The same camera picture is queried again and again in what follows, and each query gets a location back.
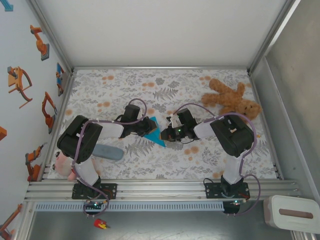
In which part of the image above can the blue cloth sheet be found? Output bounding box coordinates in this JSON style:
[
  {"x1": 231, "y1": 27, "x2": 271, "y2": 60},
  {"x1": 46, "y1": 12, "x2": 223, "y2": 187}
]
[{"x1": 143, "y1": 116, "x2": 168, "y2": 148}]

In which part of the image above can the floral patterned table mat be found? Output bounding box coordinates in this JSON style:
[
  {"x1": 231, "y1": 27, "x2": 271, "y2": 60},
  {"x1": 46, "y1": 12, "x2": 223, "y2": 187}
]
[{"x1": 47, "y1": 68, "x2": 282, "y2": 180}]

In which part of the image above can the brown teddy bear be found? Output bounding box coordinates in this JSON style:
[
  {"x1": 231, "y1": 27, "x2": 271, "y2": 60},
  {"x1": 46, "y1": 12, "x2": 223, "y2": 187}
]
[{"x1": 201, "y1": 78, "x2": 263, "y2": 123}]

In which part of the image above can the grey oval case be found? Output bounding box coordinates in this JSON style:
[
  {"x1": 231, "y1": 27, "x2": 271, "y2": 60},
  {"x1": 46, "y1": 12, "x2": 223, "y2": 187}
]
[{"x1": 93, "y1": 144, "x2": 125, "y2": 162}]

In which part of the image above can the blue orange machine sticker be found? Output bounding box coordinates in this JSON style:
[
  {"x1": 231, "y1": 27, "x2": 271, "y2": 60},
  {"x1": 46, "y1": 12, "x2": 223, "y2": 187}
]
[{"x1": 55, "y1": 62, "x2": 66, "y2": 97}]

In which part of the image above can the pink plush toy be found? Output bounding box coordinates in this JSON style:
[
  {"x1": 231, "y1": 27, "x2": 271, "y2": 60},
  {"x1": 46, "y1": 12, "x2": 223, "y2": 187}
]
[{"x1": 53, "y1": 149, "x2": 79, "y2": 182}]

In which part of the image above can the green LED circuit board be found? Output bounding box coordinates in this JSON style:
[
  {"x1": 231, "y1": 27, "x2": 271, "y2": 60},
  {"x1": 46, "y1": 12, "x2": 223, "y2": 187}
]
[
  {"x1": 83, "y1": 199, "x2": 106, "y2": 210},
  {"x1": 224, "y1": 198, "x2": 247, "y2": 207}
]

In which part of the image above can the small red yellow toy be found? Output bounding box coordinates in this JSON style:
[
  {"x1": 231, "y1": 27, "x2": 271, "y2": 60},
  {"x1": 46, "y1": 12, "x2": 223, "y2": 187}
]
[{"x1": 93, "y1": 218, "x2": 111, "y2": 230}]

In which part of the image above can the orange claw machine sticker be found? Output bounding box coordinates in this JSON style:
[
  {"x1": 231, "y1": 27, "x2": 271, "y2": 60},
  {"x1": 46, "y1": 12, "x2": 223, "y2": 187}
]
[{"x1": 6, "y1": 66, "x2": 34, "y2": 110}]

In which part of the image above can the white tissue box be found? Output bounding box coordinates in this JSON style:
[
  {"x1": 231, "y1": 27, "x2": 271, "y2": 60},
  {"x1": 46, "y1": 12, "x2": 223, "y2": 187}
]
[{"x1": 263, "y1": 194, "x2": 316, "y2": 230}]

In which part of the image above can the aluminium frame crossbar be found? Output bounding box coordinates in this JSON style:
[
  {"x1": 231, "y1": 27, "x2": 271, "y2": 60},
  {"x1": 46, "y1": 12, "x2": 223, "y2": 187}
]
[{"x1": 72, "y1": 65, "x2": 250, "y2": 71}]

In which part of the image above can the aluminium mounting rail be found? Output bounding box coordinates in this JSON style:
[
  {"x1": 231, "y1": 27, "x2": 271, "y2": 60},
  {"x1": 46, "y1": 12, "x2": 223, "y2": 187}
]
[{"x1": 23, "y1": 178, "x2": 300, "y2": 202}]

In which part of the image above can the white slotted cable duct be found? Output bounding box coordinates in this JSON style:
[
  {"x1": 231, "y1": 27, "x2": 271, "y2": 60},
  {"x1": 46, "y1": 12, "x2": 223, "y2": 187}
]
[{"x1": 33, "y1": 201, "x2": 225, "y2": 212}]

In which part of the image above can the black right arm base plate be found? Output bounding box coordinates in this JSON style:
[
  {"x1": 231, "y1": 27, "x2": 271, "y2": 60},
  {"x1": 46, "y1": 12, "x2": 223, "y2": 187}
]
[{"x1": 203, "y1": 181, "x2": 251, "y2": 200}]

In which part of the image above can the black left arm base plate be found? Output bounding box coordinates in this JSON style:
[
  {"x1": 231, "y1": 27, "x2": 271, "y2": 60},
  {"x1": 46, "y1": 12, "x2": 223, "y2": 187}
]
[{"x1": 71, "y1": 183, "x2": 118, "y2": 200}]

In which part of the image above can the aluminium frame post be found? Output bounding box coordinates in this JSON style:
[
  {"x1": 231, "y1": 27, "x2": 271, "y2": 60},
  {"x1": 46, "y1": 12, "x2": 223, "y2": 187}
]
[
  {"x1": 26, "y1": 0, "x2": 75, "y2": 73},
  {"x1": 246, "y1": 0, "x2": 301, "y2": 75}
]

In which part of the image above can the blue wall sticker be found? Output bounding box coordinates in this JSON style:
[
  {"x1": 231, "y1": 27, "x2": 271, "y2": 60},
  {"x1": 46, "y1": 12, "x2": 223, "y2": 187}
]
[{"x1": 3, "y1": 0, "x2": 15, "y2": 13}]

